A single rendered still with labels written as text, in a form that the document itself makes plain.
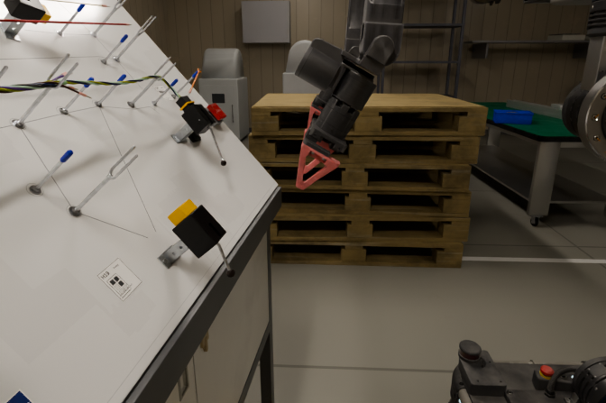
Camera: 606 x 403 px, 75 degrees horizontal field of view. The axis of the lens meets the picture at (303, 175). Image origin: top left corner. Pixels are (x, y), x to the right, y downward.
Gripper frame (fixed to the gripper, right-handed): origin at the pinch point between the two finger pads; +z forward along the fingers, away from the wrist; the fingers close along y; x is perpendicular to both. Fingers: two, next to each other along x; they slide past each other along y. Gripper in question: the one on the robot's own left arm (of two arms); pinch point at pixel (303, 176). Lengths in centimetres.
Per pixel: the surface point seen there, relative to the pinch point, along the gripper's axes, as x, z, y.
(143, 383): -6.8, 24.8, 28.7
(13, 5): -56, -1, -2
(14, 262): -26.3, 18.0, 27.8
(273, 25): -98, -25, -598
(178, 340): -5.5, 24.4, 20.5
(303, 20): -64, -56, -626
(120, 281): -16.4, 20.7, 19.6
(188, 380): 0.1, 40.3, 10.6
